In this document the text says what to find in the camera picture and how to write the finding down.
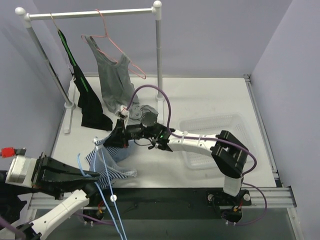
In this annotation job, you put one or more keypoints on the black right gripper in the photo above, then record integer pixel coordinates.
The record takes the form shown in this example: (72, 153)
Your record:
(122, 133)

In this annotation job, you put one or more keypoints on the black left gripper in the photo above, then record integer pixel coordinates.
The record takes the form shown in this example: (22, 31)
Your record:
(41, 172)

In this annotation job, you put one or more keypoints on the blue white striped tank top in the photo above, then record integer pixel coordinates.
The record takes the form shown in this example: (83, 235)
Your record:
(104, 160)

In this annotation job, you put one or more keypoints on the grey tank top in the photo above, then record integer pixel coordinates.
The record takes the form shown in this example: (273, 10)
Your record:
(116, 86)

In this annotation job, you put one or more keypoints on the light blue wire hanger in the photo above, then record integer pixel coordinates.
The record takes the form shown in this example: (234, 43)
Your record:
(119, 226)

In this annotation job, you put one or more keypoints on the pink wire hanger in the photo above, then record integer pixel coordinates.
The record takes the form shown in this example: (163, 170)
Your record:
(142, 74)

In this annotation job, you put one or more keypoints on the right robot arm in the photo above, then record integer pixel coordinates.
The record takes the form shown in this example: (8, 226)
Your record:
(228, 153)

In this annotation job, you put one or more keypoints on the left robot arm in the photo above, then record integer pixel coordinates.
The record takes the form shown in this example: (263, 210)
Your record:
(39, 229)

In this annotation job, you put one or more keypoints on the black garment with green stripe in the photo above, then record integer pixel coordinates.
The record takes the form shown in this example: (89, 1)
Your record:
(91, 108)

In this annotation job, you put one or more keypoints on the white clothes rack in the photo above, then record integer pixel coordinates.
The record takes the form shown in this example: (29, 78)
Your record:
(69, 104)

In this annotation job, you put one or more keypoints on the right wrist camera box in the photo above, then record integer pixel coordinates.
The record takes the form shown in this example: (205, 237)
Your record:
(123, 113)

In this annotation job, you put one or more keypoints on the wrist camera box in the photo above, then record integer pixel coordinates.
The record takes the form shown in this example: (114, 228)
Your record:
(123, 113)
(21, 170)

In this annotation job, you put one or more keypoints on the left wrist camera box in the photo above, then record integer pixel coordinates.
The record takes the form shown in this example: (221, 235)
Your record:
(21, 170)

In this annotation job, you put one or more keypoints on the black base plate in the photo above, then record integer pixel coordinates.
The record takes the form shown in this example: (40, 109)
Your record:
(169, 204)

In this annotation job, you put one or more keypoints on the copper wire hanger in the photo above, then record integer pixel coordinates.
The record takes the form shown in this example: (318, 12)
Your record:
(53, 21)

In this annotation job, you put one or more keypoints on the aluminium table frame rail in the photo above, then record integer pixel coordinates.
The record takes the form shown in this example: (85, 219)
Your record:
(190, 98)

